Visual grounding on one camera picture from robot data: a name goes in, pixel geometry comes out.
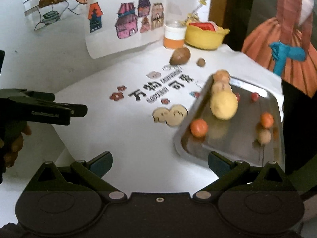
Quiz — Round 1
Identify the small orange tangerine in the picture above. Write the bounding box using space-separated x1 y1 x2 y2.
260 112 274 128
190 119 208 138

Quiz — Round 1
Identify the large yellow grapefruit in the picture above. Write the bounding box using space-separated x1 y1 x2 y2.
210 90 238 120

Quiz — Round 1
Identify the red cherry tomato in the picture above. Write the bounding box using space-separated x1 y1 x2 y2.
251 92 260 102
235 93 241 102

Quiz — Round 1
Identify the tan striped pepino melon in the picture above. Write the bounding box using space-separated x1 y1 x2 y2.
211 81 232 94

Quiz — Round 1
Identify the person's left hand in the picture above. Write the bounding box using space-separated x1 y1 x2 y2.
1 123 32 183

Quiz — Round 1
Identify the stainless steel tray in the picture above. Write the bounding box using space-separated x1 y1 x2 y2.
174 76 285 169

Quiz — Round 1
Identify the red cherry tomato in tray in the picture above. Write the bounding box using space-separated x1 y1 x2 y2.
251 92 260 102

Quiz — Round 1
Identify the pencil sketch drawing paper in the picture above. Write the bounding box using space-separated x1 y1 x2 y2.
22 0 88 31

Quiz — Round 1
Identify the spotted orange on tray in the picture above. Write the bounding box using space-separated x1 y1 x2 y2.
213 69 230 83

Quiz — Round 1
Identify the colourful houses drawing paper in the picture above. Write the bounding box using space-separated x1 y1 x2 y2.
85 0 199 59

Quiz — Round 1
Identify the orange white lidded cup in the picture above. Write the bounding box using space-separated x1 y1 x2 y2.
163 21 186 49

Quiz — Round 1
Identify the yellow plastic bowl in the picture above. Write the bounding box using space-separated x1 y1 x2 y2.
185 25 230 51

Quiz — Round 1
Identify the red item in bowl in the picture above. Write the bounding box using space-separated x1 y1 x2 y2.
189 22 218 32

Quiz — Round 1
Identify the girl in dress poster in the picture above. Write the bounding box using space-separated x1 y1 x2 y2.
242 0 316 97

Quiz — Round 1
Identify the yellow flower twig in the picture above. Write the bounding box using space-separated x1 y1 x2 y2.
180 0 208 26

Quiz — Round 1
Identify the brown wooden door frame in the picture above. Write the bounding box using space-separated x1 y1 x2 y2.
208 0 227 27

